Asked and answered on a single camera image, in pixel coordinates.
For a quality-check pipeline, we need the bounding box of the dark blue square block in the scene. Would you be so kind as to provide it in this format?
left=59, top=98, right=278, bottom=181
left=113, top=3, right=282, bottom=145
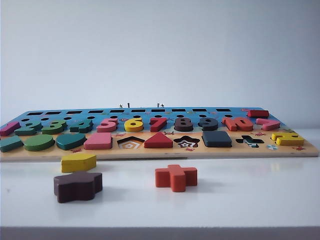
left=201, top=130, right=233, bottom=148

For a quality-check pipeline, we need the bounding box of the red number seven piece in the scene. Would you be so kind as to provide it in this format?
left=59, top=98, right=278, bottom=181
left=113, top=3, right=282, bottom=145
left=149, top=116, right=169, bottom=133

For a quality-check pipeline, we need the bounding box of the red triangle block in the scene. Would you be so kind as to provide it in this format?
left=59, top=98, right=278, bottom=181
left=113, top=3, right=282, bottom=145
left=143, top=131, right=174, bottom=149

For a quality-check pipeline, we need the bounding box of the brown number eight piece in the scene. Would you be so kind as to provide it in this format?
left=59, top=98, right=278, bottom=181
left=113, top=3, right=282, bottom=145
left=174, top=116, right=195, bottom=133

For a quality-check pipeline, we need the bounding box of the yellow number six piece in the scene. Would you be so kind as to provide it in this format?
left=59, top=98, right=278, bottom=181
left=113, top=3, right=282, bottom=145
left=124, top=116, right=145, bottom=133

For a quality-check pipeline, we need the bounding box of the pink number five piece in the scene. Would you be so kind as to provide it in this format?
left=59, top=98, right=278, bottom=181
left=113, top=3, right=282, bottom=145
left=96, top=117, right=119, bottom=133

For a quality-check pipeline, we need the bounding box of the orange cross block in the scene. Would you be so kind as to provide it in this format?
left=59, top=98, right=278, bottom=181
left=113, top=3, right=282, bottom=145
left=154, top=164, right=198, bottom=193

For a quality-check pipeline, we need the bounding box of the pink trapezoid block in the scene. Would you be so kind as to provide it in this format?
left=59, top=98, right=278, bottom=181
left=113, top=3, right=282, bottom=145
left=83, top=131, right=113, bottom=150

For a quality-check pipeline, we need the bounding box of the wooden sea-themed puzzle board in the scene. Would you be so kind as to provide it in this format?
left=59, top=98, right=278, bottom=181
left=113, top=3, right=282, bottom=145
left=0, top=107, right=320, bottom=162

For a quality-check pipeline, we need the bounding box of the teal-green number four piece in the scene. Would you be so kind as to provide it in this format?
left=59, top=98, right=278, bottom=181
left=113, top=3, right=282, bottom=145
left=69, top=118, right=95, bottom=134

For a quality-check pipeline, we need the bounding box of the orange number ten piece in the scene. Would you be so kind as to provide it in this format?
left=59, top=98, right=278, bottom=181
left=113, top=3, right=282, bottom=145
left=221, top=116, right=254, bottom=133

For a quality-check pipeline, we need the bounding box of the teal rounded shape block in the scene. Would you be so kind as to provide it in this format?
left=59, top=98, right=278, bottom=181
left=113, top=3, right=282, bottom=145
left=55, top=132, right=88, bottom=151

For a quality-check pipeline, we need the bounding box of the yellow pentagon block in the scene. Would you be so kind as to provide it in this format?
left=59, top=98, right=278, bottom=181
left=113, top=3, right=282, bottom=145
left=61, top=153, right=98, bottom=173

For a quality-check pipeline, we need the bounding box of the red minus sign piece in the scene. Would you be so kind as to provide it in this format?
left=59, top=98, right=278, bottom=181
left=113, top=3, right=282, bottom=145
left=247, top=109, right=270, bottom=118

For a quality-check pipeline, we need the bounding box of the green number three piece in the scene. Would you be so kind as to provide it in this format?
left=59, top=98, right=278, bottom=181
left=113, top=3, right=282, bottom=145
left=41, top=119, right=69, bottom=135

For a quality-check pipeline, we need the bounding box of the brown star block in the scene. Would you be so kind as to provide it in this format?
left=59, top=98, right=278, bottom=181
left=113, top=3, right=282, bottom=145
left=53, top=171, right=103, bottom=204

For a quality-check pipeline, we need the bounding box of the pink symbol piece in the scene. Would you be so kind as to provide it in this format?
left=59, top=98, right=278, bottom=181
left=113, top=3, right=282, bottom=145
left=255, top=117, right=280, bottom=131

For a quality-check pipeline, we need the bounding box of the green oval block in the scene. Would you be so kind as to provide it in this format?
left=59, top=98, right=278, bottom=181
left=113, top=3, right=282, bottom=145
left=23, top=134, right=55, bottom=152

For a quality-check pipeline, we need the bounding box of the yellow symbol piece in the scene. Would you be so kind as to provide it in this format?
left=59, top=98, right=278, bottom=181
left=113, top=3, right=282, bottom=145
left=271, top=131, right=306, bottom=146

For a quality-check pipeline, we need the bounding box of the teal number two piece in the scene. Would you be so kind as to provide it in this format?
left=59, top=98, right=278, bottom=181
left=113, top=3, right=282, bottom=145
left=14, top=119, right=44, bottom=137

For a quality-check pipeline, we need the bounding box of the magenta number one piece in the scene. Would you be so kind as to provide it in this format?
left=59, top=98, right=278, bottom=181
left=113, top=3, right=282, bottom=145
left=0, top=120, right=21, bottom=137

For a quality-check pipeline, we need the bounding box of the teal angular shape block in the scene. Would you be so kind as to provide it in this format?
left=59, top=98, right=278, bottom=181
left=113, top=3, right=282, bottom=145
left=0, top=135, right=24, bottom=153

